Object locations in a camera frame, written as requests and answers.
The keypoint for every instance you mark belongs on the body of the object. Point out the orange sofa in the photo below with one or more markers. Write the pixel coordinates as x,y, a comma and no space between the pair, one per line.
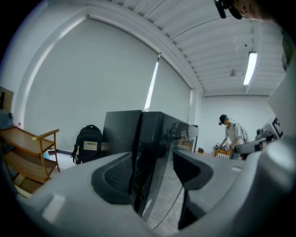
222,154

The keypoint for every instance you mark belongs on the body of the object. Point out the grey roller blind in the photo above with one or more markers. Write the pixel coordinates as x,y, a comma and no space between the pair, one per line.
92,81
173,97

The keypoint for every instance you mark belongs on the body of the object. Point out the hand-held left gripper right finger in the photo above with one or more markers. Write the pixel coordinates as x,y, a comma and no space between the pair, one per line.
222,192

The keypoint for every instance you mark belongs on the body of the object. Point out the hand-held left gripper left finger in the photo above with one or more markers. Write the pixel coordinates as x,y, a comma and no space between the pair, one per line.
69,199

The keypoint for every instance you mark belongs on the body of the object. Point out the person's face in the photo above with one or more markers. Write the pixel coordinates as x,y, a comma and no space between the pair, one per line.
254,10

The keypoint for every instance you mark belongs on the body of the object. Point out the wooden shelf cart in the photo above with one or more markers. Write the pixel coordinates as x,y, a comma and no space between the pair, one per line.
20,139

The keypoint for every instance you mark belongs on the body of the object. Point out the ceiling strip light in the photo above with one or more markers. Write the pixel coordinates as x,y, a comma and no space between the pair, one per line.
250,68

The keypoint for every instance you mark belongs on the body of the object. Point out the black mini fridge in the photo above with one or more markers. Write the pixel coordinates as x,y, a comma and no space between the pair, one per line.
121,129

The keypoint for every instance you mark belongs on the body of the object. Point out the black mini fridge door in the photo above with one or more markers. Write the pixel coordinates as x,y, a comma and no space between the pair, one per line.
155,148

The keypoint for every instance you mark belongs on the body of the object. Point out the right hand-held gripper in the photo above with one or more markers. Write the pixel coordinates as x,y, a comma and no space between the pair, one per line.
266,135

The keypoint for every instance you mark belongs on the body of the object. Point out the black head-worn camera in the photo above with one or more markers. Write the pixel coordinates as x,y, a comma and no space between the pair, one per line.
227,8

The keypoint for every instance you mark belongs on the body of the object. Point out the cardboard box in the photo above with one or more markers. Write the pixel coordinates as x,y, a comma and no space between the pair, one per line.
5,97

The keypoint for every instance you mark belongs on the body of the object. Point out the black backpack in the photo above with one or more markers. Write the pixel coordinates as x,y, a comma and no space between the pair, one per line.
89,145

